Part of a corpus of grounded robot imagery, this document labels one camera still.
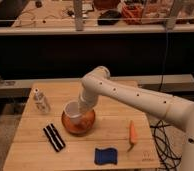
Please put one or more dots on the orange carrot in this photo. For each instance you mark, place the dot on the orange carrot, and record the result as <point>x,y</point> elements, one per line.
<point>132,136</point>

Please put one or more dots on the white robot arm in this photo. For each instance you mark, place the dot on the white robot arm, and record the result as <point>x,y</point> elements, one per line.
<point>178,112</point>

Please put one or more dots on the wooden board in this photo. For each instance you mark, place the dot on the wooden board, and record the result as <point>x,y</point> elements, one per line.
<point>32,151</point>

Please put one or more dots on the black white striped block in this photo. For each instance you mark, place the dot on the black white striped block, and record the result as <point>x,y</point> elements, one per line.
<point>54,137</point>

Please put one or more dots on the orange ceramic bowl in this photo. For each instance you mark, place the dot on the orange ceramic bowl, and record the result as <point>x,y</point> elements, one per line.
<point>83,126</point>

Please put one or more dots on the translucent white ceramic cup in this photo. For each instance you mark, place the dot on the translucent white ceramic cup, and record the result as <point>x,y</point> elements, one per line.
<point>72,115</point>

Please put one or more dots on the orange box on shelf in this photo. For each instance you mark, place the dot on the orange box on shelf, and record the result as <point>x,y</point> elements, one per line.
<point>132,14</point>

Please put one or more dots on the blue sponge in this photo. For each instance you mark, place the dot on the blue sponge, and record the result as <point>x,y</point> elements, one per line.
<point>106,156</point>

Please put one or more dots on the white wrist gripper body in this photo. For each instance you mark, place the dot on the white wrist gripper body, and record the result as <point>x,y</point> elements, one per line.
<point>86,101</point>

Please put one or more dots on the grey metal post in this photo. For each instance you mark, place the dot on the grey metal post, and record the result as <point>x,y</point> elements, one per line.
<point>77,4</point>

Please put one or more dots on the black object on shelf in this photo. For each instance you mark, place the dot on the black object on shelf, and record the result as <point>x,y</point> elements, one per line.
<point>109,17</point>

